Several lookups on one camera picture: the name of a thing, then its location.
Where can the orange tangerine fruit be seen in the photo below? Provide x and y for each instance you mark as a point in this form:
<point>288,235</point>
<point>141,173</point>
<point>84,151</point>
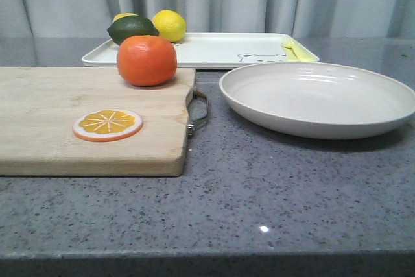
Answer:
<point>146,60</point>

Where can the beige round plate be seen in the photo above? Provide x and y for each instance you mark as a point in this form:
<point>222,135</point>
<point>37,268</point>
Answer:
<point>318,100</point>

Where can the cream rectangular bear tray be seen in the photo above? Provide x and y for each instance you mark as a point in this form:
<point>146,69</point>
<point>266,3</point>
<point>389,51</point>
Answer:
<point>229,50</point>

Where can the orange slice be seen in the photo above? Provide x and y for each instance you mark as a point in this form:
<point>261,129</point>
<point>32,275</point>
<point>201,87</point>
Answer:
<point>107,125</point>

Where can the yellow lemon right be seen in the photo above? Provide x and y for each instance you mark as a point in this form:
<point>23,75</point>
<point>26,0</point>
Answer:
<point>170,25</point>

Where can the yellow lemon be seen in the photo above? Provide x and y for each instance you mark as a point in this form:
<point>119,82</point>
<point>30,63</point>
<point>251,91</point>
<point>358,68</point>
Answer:
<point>170,25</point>
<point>123,15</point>

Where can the yellow plastic fork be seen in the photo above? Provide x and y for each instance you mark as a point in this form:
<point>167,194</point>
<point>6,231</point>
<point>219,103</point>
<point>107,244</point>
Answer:
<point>296,52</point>

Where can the dark green lime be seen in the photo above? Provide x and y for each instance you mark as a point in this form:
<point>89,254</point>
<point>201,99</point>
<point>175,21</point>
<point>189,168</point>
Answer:
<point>129,26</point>

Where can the yellow lemon left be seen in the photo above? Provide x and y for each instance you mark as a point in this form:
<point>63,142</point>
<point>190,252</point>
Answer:
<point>123,15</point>

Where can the wooden cutting board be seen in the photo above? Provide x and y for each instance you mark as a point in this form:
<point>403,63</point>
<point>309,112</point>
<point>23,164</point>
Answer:
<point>39,106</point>

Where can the metal cutting board handle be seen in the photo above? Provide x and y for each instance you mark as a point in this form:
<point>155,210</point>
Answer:
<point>198,112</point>

